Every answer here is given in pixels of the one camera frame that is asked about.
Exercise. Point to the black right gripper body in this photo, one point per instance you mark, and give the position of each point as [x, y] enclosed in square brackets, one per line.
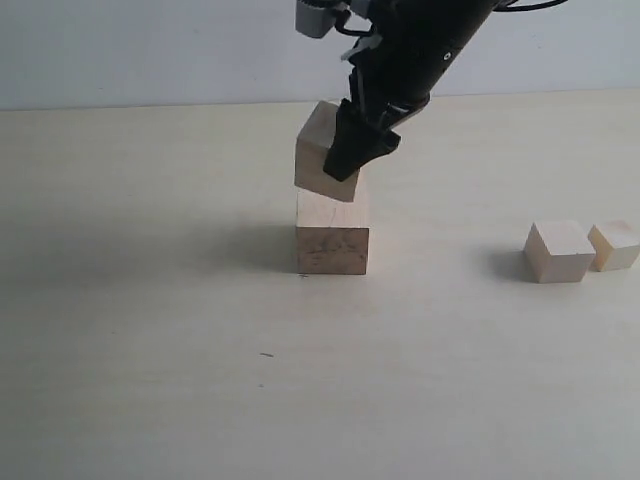
[412, 45]

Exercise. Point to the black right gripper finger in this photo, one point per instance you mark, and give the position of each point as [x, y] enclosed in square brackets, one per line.
[354, 145]
[345, 112]

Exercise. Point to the smallest wooden cube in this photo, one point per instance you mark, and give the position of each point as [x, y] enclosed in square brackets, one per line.
[616, 245]

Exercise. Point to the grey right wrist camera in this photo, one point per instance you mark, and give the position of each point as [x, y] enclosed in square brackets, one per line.
[315, 18]

